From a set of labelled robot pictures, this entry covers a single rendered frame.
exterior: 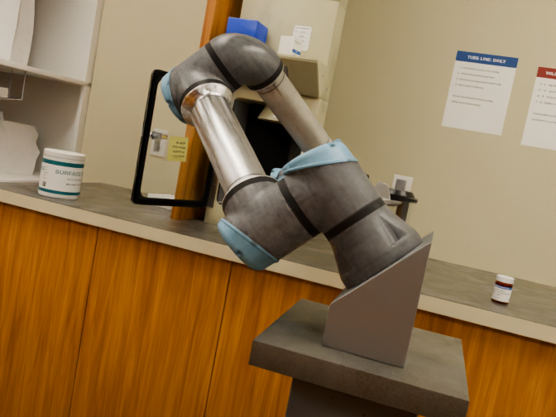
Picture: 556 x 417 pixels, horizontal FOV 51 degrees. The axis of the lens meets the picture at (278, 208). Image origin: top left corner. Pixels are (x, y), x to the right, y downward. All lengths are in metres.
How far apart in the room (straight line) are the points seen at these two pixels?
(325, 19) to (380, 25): 0.45
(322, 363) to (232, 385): 0.88
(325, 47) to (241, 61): 0.68
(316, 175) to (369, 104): 1.34
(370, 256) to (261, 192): 0.22
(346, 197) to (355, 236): 0.06
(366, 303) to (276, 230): 0.19
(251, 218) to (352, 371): 0.30
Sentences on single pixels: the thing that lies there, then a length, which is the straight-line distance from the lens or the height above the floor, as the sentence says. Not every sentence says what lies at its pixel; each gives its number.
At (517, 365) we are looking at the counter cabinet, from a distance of 1.59.
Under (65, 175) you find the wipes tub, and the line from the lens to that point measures 1.99.
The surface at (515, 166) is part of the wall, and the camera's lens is 2.23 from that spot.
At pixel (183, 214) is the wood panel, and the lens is 1.94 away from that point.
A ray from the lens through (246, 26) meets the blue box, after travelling 1.86.
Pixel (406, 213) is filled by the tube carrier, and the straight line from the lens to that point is 1.61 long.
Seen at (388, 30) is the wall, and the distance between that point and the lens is 2.31.
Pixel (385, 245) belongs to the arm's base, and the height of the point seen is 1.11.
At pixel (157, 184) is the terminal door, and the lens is 1.80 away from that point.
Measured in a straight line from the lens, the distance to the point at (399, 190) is 1.60.
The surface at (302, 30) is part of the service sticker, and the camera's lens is 1.92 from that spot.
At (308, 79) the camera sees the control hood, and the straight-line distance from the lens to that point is 1.81.
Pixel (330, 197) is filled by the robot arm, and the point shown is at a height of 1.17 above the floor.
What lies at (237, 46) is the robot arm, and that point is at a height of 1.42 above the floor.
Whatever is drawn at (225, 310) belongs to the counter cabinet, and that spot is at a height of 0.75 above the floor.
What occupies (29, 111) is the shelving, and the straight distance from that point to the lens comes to 2.94.
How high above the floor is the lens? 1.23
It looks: 6 degrees down
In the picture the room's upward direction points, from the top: 11 degrees clockwise
